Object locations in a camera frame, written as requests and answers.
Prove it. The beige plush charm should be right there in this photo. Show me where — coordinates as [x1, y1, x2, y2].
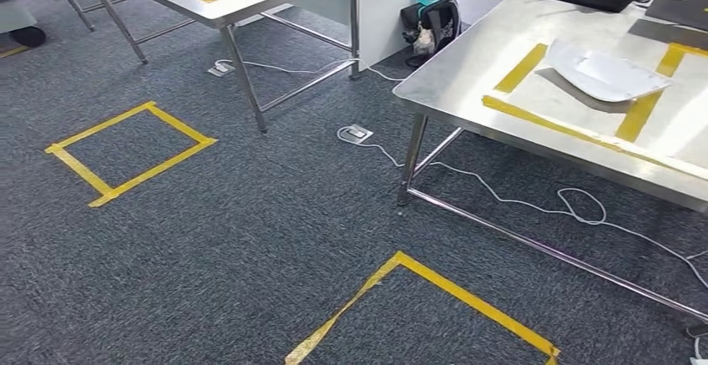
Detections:
[412, 22, 438, 57]

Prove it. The grey laptop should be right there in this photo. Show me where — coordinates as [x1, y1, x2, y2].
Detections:
[644, 0, 708, 33]

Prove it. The white curved plastic part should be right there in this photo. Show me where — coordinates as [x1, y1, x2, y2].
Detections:
[544, 37, 675, 104]

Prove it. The grey cart with black wheel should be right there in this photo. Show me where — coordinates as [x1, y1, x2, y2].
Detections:
[0, 0, 48, 49]

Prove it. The yellow floor tape square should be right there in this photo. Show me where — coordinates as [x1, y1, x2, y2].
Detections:
[43, 100, 219, 209]

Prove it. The white floor cable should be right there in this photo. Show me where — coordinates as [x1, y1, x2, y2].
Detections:
[214, 57, 407, 83]
[337, 127, 708, 291]

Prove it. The black backpack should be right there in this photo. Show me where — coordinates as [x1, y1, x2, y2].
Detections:
[399, 0, 464, 68]

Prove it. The stainless steel workbench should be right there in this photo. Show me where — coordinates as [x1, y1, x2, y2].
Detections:
[391, 0, 708, 325]

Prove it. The metal floor socket box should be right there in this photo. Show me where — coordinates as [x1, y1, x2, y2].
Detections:
[207, 58, 237, 79]
[337, 123, 374, 145]

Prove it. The white panel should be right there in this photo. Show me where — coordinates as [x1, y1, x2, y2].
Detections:
[293, 0, 432, 73]

